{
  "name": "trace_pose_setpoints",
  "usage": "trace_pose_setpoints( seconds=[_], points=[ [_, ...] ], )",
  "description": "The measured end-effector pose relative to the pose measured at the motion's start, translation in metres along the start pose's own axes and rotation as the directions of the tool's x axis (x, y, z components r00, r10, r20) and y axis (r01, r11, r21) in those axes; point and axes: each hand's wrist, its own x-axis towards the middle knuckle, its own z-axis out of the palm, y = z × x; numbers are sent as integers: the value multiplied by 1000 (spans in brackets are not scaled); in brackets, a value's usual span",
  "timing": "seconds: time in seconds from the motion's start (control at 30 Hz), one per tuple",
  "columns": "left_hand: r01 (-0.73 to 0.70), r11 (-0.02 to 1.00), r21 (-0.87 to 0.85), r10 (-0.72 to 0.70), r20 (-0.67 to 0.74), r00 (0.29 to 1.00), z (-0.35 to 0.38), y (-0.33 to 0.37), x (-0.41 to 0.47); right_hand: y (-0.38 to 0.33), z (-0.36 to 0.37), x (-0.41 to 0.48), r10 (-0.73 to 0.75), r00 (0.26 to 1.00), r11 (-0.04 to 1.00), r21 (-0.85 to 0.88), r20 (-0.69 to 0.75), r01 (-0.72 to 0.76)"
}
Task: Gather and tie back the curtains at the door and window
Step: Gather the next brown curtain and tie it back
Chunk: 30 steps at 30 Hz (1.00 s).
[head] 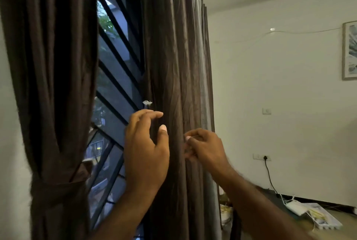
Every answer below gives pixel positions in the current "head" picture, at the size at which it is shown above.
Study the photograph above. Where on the person's left hand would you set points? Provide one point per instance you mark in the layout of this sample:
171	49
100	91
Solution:
145	161

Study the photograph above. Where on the person's right hand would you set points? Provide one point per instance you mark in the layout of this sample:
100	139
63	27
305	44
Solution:
210	150

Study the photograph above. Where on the person's left middle finger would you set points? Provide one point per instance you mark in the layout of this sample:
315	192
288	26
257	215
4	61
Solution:
140	114

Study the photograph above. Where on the person's left thumb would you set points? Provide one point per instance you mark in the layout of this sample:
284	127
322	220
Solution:
163	136

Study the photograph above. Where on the brown curtain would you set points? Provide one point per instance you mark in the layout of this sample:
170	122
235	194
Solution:
173	61
53	52

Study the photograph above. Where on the person's right forearm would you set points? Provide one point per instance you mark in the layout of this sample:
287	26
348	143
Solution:
256	209

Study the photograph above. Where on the person's left forearm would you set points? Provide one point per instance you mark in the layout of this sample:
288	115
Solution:
125	214

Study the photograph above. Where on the small white hook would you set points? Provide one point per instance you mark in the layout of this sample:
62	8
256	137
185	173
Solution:
147	103

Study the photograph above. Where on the window with black grille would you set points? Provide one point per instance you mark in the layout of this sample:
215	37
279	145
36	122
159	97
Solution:
118	75

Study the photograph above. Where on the grey sheer curtain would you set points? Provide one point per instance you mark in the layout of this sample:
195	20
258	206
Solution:
207	100

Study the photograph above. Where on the white bucket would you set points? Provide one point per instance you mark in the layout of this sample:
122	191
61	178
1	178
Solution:
226	214

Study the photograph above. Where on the brown curtain tieback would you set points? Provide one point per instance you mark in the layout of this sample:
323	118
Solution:
60	185

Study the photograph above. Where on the brown tied curtain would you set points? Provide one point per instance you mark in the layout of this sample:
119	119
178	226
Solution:
53	52

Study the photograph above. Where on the white router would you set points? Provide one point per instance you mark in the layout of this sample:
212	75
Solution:
296	207

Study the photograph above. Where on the white plastic tray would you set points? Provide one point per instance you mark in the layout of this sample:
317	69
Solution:
323	217

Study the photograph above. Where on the white wall outlet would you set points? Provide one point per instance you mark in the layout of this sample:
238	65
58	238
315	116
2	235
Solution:
261	157

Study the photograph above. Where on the white light switch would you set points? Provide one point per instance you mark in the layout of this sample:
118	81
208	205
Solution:
266	111

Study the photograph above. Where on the framed wall picture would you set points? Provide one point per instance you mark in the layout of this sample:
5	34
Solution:
350	50

